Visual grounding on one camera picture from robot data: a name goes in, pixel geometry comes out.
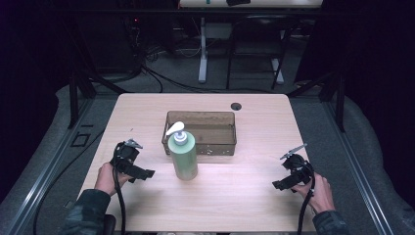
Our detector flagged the aluminium floor rail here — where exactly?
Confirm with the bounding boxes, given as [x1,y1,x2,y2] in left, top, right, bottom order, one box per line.
[321,99,397,235]
[6,97,99,235]

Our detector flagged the brown transparent plastic box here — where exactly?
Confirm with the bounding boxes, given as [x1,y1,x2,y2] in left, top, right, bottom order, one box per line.
[161,111,238,157]

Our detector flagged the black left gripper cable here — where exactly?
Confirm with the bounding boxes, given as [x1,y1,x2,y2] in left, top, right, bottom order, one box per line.
[112,143,127,235]

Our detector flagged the black metal stand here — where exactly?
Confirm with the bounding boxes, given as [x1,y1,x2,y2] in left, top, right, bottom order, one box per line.
[286,70,347,133]
[48,0,130,130]

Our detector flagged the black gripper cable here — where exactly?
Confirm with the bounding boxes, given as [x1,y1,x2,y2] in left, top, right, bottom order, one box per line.
[296,161,317,235]
[112,143,127,235]

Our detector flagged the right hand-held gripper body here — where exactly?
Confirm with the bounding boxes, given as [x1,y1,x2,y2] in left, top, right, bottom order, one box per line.
[279,143,316,194]

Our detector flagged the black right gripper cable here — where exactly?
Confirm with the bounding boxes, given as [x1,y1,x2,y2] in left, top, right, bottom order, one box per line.
[296,161,317,235]

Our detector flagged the black seat armrest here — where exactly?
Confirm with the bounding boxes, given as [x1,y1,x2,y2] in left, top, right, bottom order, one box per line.
[102,213,117,235]

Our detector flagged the white-legged desk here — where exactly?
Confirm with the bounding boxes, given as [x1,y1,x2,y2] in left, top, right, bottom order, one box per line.
[178,0,325,85]

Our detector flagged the person's left hand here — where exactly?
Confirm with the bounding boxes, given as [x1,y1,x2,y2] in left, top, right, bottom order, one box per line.
[94,162,134,197]

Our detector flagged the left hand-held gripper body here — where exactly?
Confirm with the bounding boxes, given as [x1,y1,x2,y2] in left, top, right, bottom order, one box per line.
[110,138,145,174]

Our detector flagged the green pump soap bottle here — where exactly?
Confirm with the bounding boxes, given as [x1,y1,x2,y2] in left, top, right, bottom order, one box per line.
[164,120,200,182]

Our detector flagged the person's right hand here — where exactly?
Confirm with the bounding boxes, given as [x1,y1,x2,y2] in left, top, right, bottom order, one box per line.
[292,172,337,215]

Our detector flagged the black floor cable bundle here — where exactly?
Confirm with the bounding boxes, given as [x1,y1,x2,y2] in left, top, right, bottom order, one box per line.
[123,16,278,95]

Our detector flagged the black chair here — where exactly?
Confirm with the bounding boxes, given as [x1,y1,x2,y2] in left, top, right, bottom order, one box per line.
[225,14,290,91]

